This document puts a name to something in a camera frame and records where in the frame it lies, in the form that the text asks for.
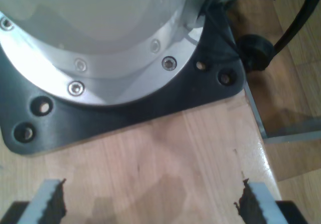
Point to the grey metal table frame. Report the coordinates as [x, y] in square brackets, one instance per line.
[288, 134]

